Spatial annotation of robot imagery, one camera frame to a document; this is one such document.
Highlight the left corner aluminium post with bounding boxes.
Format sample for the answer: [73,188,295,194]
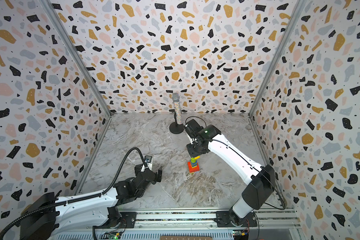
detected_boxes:
[37,0,112,117]

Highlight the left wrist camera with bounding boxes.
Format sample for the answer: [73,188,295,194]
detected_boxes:
[142,155,153,172]

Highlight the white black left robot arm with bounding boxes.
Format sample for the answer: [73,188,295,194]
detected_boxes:
[20,168,163,240]

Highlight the black round microphone stand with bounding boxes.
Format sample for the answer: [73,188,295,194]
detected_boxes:
[169,110,185,134]

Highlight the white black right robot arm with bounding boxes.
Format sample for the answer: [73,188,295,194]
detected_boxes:
[185,120,276,221]

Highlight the right corner aluminium post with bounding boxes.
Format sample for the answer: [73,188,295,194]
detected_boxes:
[249,0,307,119]

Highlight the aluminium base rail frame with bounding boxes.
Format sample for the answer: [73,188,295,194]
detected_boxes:
[50,208,305,240]

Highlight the black corrugated cable conduit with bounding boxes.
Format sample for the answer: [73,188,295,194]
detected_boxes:
[0,147,146,240]

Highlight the corner aluminium post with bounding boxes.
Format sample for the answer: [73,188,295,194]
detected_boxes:
[249,0,307,119]
[37,0,112,117]

